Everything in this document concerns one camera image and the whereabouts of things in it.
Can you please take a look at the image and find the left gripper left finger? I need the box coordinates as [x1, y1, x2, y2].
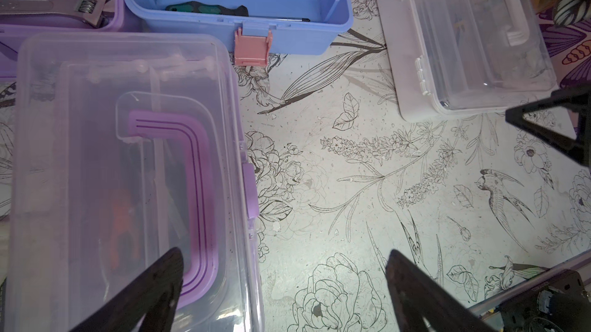
[73, 247, 184, 331]

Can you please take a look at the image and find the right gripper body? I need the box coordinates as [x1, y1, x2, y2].
[505, 83, 590, 167]

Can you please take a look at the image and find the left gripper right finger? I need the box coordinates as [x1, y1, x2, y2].
[385, 250, 492, 331]

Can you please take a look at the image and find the white toolbox clear lid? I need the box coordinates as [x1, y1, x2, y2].
[376, 0, 557, 123]

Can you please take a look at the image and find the purple toolbox clear lid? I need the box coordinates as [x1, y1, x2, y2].
[4, 33, 264, 331]

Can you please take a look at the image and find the blue toolbox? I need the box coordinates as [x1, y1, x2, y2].
[123, 0, 355, 67]

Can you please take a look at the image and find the green black screwdriver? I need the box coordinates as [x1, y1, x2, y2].
[163, 0, 312, 24]

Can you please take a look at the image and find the silver adjustable wrench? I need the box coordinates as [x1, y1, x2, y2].
[1, 0, 115, 28]

